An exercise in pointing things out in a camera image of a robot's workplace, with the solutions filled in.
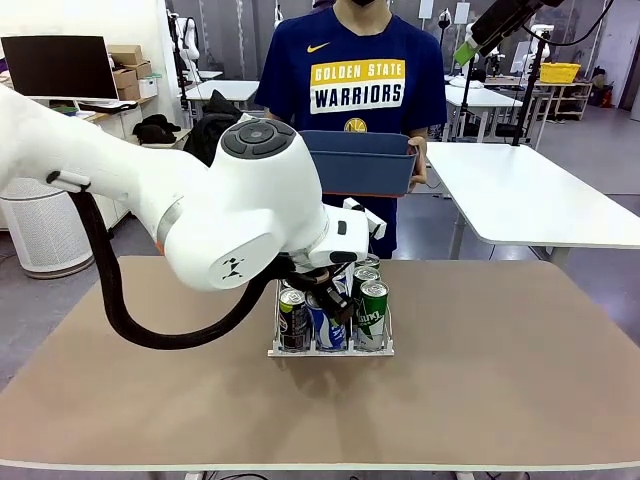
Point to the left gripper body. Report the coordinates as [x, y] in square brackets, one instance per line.
[307, 272]

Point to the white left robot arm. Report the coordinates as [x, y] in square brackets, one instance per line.
[225, 200]

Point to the black computer monitor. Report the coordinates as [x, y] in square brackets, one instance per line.
[55, 67]

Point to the red fire extinguisher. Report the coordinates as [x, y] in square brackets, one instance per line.
[606, 97]

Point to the white cylindrical air purifier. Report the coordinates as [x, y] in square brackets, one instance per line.
[50, 240]

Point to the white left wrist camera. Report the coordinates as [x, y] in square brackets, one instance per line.
[375, 225]

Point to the green beverage can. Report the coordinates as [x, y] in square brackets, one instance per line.
[366, 274]
[374, 320]
[372, 261]

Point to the person left hand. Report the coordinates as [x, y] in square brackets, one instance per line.
[421, 160]

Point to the black jacket on chair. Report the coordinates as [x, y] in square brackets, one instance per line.
[210, 125]

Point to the white storage box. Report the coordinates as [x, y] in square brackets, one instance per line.
[149, 87]

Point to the grey-blue plastic bin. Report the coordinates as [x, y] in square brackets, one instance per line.
[360, 170]

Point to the person blue Warriors shirt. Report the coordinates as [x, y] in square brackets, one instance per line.
[350, 55]

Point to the black beverage can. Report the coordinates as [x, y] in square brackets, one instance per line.
[292, 325]
[287, 284]

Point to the person right forearm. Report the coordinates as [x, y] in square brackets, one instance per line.
[270, 113]

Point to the wooden shelf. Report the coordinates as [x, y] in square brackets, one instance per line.
[570, 100]

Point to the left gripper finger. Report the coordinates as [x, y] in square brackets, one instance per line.
[337, 305]
[301, 285]

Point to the black tripod pole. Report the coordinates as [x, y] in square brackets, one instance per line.
[527, 100]

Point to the small brown cardboard box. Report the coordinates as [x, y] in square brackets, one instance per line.
[125, 78]
[125, 54]
[130, 93]

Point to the white background desk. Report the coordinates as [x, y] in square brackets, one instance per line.
[225, 90]
[480, 95]

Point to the white frame side table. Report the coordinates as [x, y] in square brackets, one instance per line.
[185, 135]

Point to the person left forearm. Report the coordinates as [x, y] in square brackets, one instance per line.
[420, 131]

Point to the black bag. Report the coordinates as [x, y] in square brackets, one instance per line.
[155, 130]

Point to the clear acrylic can dispenser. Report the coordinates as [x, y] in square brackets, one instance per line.
[372, 352]

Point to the yellow plastic crate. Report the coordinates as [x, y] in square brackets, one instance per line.
[560, 74]

